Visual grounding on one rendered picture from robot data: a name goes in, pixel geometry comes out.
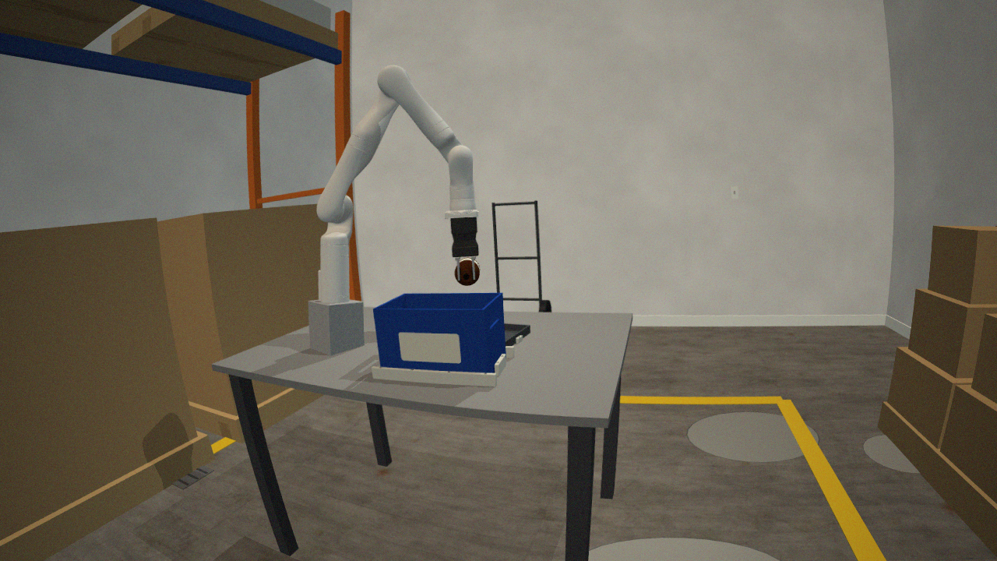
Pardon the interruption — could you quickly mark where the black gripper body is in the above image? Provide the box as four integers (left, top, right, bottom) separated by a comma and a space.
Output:
445, 198, 479, 257

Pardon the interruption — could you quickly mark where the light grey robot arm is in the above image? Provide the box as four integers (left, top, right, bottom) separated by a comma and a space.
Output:
316, 65, 474, 303

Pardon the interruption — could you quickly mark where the blue divided crate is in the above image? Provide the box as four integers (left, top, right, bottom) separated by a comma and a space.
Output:
373, 293, 506, 373

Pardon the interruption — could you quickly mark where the brown glass bottle with white label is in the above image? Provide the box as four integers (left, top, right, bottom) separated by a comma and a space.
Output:
455, 258, 480, 286

